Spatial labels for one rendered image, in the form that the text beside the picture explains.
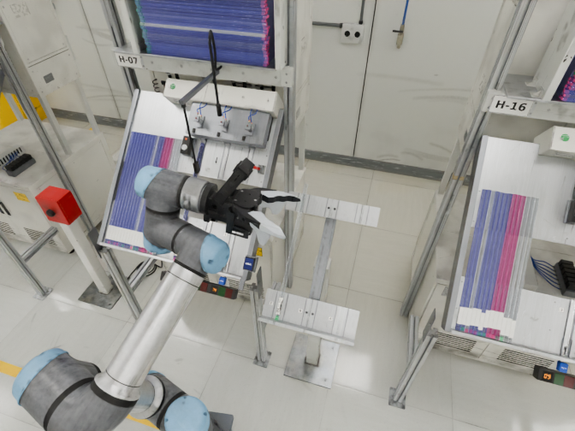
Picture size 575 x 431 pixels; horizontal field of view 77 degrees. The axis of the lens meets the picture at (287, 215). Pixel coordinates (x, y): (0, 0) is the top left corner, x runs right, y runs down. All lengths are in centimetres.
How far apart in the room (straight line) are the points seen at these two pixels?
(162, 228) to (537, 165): 126
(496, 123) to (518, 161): 20
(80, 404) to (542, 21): 160
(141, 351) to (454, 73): 265
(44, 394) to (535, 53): 165
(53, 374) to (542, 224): 147
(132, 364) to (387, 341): 163
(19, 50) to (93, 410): 195
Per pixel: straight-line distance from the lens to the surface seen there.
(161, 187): 81
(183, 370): 213
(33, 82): 248
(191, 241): 78
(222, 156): 155
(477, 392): 223
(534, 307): 152
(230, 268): 149
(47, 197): 207
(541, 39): 155
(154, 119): 175
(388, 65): 292
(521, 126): 166
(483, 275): 145
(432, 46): 288
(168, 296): 78
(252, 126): 148
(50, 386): 90
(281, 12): 133
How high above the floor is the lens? 188
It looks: 43 degrees down
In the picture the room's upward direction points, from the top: straight up
